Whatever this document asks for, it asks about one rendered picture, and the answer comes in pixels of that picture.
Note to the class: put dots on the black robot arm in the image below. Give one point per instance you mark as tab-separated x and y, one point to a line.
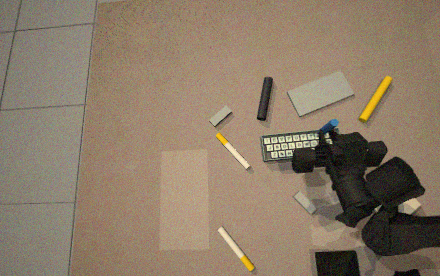
388	232

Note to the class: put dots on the white cylinder with yellow tip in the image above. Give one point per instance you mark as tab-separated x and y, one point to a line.
236	248
232	150

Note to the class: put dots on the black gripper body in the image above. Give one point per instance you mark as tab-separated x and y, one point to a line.
304	160

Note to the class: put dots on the dark grey cylinder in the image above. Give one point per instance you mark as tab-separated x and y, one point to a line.
265	96

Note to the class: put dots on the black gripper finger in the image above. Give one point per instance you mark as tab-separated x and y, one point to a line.
332	135
322	141

